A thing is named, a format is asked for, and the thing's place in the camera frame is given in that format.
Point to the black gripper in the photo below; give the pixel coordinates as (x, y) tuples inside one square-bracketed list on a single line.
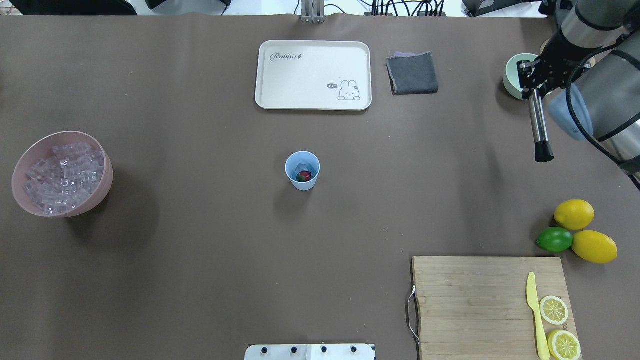
[(556, 52)]

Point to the steel muddler black tip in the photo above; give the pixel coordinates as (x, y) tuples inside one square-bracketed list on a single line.
[(542, 146)]

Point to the clear ice cube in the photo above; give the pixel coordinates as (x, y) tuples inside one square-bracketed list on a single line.
[(304, 167)]

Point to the red strawberry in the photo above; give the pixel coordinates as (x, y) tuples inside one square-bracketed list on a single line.
[(303, 176)]

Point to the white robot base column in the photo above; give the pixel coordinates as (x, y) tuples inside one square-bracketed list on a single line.
[(310, 351)]

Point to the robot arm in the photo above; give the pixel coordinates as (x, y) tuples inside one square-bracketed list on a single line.
[(593, 57)]

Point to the light blue plastic cup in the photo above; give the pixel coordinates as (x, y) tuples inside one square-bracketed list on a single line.
[(294, 160)]

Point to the pile of clear ice cubes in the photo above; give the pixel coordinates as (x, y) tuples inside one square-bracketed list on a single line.
[(66, 180)]

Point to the mint green bowl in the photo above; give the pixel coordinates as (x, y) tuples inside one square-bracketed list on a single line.
[(511, 80)]

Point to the grey folded cloth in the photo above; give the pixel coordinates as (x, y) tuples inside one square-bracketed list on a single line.
[(412, 74)]

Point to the yellow lemon near scoop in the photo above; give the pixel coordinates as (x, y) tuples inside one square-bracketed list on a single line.
[(574, 214)]

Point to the green lime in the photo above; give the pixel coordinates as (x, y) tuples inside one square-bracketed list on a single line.
[(555, 239)]

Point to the wooden cutting board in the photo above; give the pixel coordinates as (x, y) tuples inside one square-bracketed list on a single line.
[(475, 307)]

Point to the cream serving tray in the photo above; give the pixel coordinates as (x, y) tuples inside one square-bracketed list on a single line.
[(313, 75)]

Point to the lower lemon half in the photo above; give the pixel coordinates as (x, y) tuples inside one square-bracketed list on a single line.
[(564, 345)]

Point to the yellow plastic knife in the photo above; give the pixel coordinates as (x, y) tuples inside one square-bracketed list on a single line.
[(541, 345)]

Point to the pink bowl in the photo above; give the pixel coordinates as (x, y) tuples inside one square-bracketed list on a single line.
[(43, 149)]

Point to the aluminium frame post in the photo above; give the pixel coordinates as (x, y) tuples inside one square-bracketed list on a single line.
[(312, 11)]

